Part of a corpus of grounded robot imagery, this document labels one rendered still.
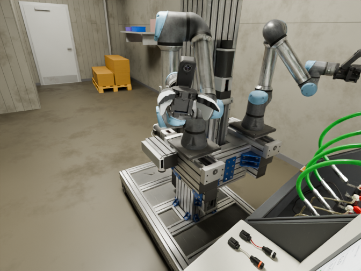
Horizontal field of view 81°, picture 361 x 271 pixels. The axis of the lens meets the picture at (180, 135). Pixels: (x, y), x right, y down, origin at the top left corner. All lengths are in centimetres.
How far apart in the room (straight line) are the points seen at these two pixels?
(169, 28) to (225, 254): 87
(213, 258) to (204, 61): 71
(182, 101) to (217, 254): 49
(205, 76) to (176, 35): 23
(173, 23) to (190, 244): 143
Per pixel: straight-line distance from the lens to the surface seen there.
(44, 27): 764
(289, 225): 78
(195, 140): 112
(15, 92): 547
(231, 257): 78
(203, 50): 93
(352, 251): 49
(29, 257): 223
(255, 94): 143
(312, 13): 302
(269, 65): 152
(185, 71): 61
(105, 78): 630
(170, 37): 98
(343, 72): 153
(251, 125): 145
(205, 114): 58
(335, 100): 287
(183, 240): 176
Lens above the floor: 161
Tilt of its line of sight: 27 degrees down
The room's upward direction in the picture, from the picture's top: 2 degrees clockwise
